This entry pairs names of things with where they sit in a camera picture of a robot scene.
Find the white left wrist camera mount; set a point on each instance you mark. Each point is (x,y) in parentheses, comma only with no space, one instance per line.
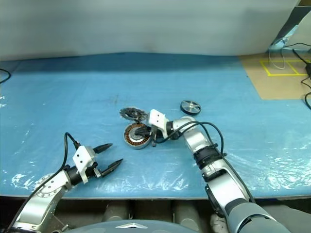
(81,156)

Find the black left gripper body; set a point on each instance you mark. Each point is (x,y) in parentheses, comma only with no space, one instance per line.
(92,172)

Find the blue plastic table cover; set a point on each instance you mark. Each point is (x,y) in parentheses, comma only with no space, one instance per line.
(73,97)

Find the grey robot torso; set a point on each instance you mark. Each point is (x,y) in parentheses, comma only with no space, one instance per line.
(109,228)

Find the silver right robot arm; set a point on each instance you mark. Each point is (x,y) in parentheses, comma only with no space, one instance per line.
(218,179)

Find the black rimmed silver motor disc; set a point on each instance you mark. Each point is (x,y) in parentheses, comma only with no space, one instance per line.
(190,105)

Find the grey slanted frame leg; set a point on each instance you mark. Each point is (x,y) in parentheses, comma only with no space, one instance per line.
(286,29)

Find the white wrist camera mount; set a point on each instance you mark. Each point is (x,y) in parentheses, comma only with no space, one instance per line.
(81,156)
(156,117)

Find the grey rounded cylinder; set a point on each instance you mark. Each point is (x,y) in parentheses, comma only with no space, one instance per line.
(187,216)
(116,211)

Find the yellow tape marking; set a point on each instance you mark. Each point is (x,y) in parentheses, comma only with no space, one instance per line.
(286,73)

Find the white backdrop sheet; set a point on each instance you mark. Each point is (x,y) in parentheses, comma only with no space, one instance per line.
(145,24)

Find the toothed silver motor disc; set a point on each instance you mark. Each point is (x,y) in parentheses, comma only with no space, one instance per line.
(128,112)

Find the copper wound motor stator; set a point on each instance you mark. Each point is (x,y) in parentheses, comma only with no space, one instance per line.
(131,143)

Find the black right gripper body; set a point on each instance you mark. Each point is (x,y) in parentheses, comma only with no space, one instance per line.
(151,136)

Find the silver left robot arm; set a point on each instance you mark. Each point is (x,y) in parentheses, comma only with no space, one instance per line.
(43,191)

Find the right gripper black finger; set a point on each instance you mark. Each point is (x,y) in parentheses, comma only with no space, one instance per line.
(142,133)

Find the white sneaker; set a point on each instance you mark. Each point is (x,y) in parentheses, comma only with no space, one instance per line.
(217,223)

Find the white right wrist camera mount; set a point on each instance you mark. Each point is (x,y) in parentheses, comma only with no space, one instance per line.
(156,117)

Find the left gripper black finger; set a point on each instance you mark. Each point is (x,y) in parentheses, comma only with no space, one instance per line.
(111,167)
(103,148)

